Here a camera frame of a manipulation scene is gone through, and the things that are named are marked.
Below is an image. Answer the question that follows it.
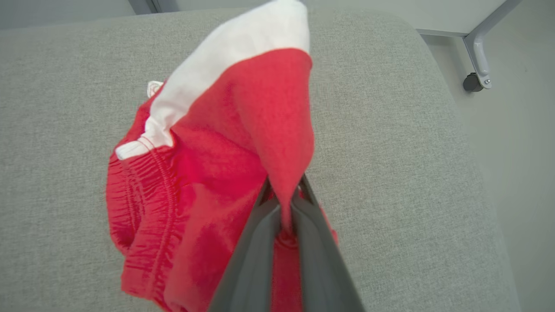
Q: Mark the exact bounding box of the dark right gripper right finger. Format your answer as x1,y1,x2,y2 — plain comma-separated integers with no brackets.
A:
291,173,366,312

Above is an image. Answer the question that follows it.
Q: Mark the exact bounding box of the grey frame leg with caster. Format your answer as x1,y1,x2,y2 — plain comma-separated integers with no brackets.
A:
462,0,523,93

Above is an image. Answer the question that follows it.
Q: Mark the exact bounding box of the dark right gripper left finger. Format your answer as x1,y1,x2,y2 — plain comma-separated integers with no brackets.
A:
208,179,283,312

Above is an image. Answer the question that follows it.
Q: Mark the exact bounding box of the grey partition post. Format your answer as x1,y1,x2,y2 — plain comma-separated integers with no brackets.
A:
128,0,162,14

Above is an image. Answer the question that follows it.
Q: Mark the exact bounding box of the red shorts white trim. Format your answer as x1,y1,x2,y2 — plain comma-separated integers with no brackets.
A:
106,0,339,312

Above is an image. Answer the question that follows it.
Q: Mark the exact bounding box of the grey fabric cushion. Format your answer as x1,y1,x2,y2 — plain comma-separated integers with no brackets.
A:
0,6,522,312

